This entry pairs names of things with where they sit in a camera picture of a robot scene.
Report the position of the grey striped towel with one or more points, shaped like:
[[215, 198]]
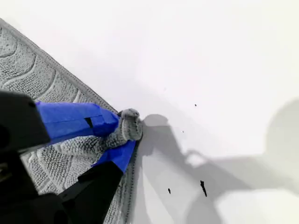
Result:
[[23, 70]]

